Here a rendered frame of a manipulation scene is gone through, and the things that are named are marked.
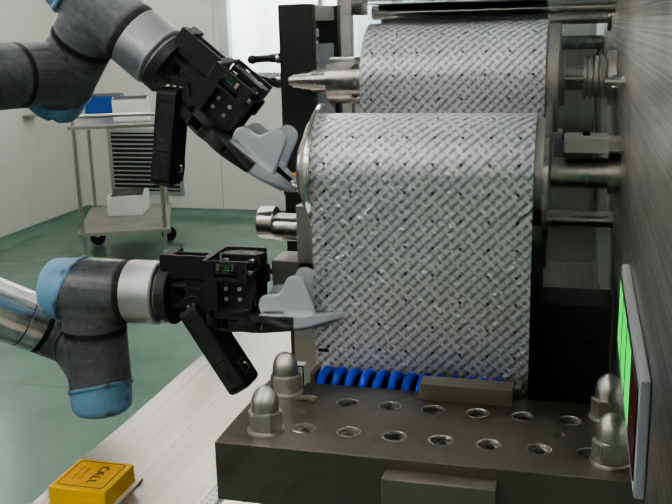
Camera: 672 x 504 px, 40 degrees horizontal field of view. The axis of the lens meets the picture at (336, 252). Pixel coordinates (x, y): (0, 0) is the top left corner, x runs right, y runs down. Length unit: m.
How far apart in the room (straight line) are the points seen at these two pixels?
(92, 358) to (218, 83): 0.35
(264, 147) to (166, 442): 0.41
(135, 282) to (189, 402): 0.31
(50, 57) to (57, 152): 6.18
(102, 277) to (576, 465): 0.56
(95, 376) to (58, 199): 6.20
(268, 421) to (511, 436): 0.23
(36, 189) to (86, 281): 5.96
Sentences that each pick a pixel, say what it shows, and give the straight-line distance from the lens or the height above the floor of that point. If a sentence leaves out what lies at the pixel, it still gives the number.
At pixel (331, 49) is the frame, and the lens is 1.44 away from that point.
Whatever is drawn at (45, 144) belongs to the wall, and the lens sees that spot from 7.15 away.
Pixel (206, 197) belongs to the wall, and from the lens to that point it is 7.18.
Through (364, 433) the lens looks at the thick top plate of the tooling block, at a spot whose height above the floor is 1.03.
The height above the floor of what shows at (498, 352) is 1.07.
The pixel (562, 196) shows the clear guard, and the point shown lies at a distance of 2.00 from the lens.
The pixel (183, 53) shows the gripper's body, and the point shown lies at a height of 1.38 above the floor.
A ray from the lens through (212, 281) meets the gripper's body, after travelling 1.01.
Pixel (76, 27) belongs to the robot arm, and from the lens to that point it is 1.10.
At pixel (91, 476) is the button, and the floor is 0.92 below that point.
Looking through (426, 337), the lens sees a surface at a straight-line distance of 1.00.
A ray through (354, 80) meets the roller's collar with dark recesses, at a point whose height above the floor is 1.34.
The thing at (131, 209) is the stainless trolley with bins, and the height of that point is 0.30.
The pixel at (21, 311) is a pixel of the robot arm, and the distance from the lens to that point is 1.21.
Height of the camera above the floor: 1.41
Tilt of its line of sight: 14 degrees down
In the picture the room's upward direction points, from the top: 2 degrees counter-clockwise
